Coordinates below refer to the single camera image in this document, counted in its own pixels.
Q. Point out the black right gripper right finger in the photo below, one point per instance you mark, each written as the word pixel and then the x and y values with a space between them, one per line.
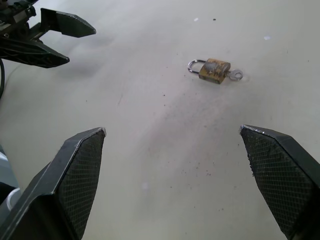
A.
pixel 282 175

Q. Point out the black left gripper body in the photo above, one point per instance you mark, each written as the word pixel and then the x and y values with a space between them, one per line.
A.
pixel 15 22

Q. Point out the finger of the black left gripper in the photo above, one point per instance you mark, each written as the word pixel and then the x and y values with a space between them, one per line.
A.
pixel 70 25
pixel 32 52

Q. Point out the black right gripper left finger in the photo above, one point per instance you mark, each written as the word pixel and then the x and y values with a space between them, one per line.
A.
pixel 50 190

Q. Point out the small silver key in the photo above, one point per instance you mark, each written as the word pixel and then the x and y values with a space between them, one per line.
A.
pixel 236 75

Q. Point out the white rounded object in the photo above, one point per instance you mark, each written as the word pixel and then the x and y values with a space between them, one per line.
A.
pixel 11 197

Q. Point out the worn brass padlock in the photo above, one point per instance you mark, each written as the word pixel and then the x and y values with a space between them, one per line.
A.
pixel 214 71

